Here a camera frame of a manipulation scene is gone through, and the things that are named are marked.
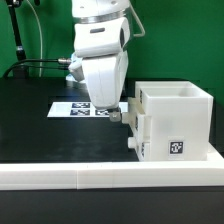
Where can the black camera stand pole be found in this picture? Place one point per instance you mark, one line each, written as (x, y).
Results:
(19, 71)

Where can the white L-shaped boundary fence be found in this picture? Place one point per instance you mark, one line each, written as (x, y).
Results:
(109, 175)

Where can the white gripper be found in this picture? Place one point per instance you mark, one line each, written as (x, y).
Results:
(101, 47)

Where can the white drawer box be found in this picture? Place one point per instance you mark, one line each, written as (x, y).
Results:
(142, 149)
(138, 120)

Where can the white marker tag plate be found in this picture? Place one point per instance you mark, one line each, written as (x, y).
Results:
(75, 109)

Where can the white drawer cabinet frame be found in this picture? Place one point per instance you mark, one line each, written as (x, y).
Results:
(180, 119)

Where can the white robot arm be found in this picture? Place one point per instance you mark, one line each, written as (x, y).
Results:
(95, 11)

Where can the white front drawer box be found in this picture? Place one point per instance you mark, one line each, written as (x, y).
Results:
(142, 149)

